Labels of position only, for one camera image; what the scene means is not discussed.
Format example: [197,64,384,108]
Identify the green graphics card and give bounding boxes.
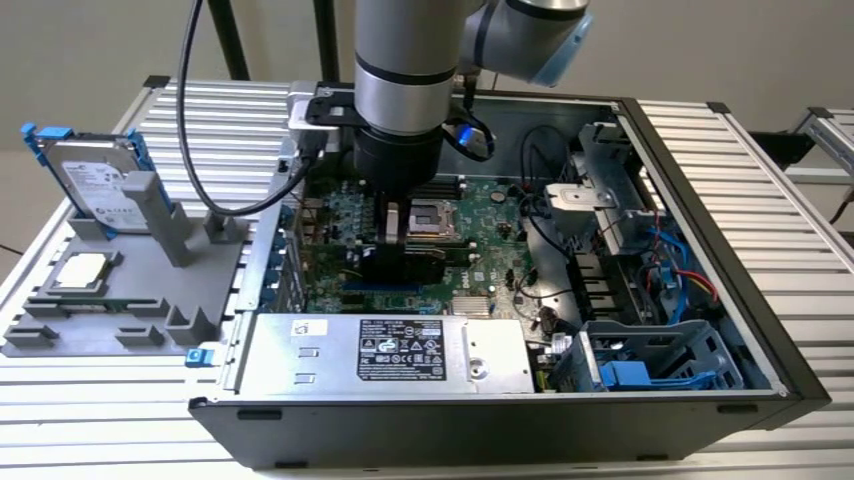
[296,242,448,291]

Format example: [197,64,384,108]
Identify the CPU socket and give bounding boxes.
[405,197,461,239]

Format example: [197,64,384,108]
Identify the black module with blue light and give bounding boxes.
[440,112,500,164]

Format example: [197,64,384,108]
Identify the green motherboard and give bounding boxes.
[303,172,535,316]

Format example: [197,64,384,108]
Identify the blue expansion slot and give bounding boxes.
[343,283,423,297]

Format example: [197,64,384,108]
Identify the small silver heat sink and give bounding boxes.
[451,297,495,316]

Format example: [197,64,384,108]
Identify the black stand pole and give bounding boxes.
[312,0,341,84]
[205,0,252,81]

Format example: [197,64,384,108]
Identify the silver power supply unit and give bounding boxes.
[236,312,539,396]

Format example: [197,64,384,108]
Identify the metal drive cage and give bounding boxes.
[543,122,668,256]

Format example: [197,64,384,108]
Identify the grey parts rack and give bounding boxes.
[0,172,254,359]

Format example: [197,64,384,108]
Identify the blue case latch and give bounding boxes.
[185,344,218,369]

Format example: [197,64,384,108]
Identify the grey plastic disk bay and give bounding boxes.
[552,319,746,394]

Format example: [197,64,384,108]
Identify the hard disk in blue carrier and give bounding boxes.
[20,122,156,236]

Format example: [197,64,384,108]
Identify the open grey PC case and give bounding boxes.
[186,79,834,471]

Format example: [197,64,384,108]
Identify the blue disk carrier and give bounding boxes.
[597,360,652,391]

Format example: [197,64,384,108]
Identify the silver CPU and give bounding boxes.
[50,252,112,291]

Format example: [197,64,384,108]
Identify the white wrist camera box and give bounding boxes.
[286,93,367,135]

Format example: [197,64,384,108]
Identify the black wire loop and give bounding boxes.
[519,124,575,191]

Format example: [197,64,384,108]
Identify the thick black camera cable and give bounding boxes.
[176,0,328,219]

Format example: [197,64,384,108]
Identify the blue wire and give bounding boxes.
[643,224,692,326]

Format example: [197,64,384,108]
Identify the red wire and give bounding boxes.
[673,267,722,304]

